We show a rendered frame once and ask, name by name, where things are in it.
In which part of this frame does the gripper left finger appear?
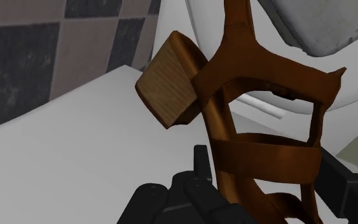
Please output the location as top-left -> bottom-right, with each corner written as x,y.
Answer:
116,144 -> 258,224

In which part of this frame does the brown wooden figure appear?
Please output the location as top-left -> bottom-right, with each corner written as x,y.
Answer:
134,0 -> 347,224

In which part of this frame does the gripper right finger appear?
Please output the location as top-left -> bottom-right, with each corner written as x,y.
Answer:
315,146 -> 358,224

